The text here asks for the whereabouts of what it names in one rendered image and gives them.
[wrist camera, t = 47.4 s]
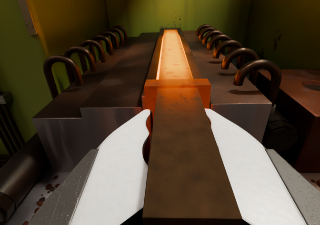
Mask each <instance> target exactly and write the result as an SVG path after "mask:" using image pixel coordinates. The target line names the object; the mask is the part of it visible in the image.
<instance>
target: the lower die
mask: <svg viewBox="0 0 320 225"><path fill-rule="evenodd" d="M164 29H178V33H179V36H180V40H181V42H182V45H183V49H184V52H185V55H186V58H187V61H188V65H189V68H190V71H191V74H192V77H193V79H199V78H207V79H208V80H209V82H210V84H211V91H210V104H209V109H211V110H213V111H214V112H216V113H218V114H219V115H221V116H222V117H224V118H226V119H227V120H229V121H231V122H232V123H234V124H236V125H237V126H239V127H240V128H242V129H244V130H245V131H246V132H248V133H249V134H250V135H252V136H253V137H254V138H255V139H256V140H257V141H259V142H260V143H262V139H263V136H264V132H265V128H266V125H267V122H268V118H269V114H270V110H271V106H272V103H271V102H270V101H269V100H268V99H267V98H266V97H265V96H264V95H263V94H262V93H261V92H260V91H259V90H258V89H257V88H256V87H255V86H254V85H253V84H252V83H251V82H250V81H249V80H248V79H247V78H246V77H245V79H244V81H243V85H242V86H235V85H233V81H234V78H235V75H236V74H237V72H238V69H237V68H236V67H235V66H234V65H233V64H232V63H230V65H229V69H227V70H225V69H221V65H222V61H223V60H224V58H225V56H224V55H223V54H222V53H220V56H219V58H218V59H214V58H213V53H214V50H215V48H216V47H215V46H214V45H213V47H212V50H207V45H208V42H209V40H207V44H202V39H199V36H196V30H186V31H182V30H181V28H161V29H160V32H148V33H141V34H140V35H139V36H138V37H128V41H125V39H124V45H121V44H120V43H119V47H120V49H115V47H114V48H113V53H114V55H109V53H107V54H106V55H105V56H106V62H105V63H101V60H99V61H97V62H96V63H95V64H96V69H97V72H93V73H92V72H90V69H88V70H87V71H86V72H85V73H83V74H82V80H83V85H82V86H76V83H75V81H74V82H73V83H72V84H71V85H69V86H68V87H67V88H66V89H65V90H64V91H62V92H61V93H60V94H59V95H58V96H57V97H55V98H54V99H53V100H52V101H51V102H50V103H49V104H48V105H46V106H45V107H44V108H43V109H42V110H41V111H39V112H38V113H37V114H36V115H35V116H34V117H32V118H31V119H32V122H33V124H34V126H35V128H36V131H37V133H38V136H39V138H40V141H41V143H42V145H43V148H44V150H45V153H46V155H47V157H48V160H49V162H50V165H51V167H52V170H53V171H54V172H71V171H72V170H73V169H74V168H75V167H76V166H77V164H78V163H79V162H80V161H81V160H82V159H83V158H84V157H85V156H86V155H87V153H88V152H89V151H90V150H91V149H97V148H98V147H99V146H100V144H101V143H102V142H103V141H104V140H105V139H106V138H107V137H108V136H109V135H110V134H111V133H112V132H114V131H115V130H116V129H118V128H119V127H120V126H122V125H123V124H125V123H126V122H128V121H129V120H130V119H132V118H133V117H135V116H136V115H138V114H139V113H140V112H142V111H143V110H145V109H146V105H145V93H144V85H145V82H146V80H149V79H157V73H158V66H159V60H160V52H161V45H162V39H163V32H164Z"/></svg>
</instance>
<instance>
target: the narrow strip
mask: <svg viewBox="0 0 320 225"><path fill-rule="evenodd" d="M17 1H18V4H19V7H20V10H21V13H22V16H23V18H24V21H25V24H26V27H27V30H28V33H29V35H37V34H38V31H37V28H36V25H35V21H34V18H33V15H32V12H31V9H30V6H29V2H28V0H17Z"/></svg>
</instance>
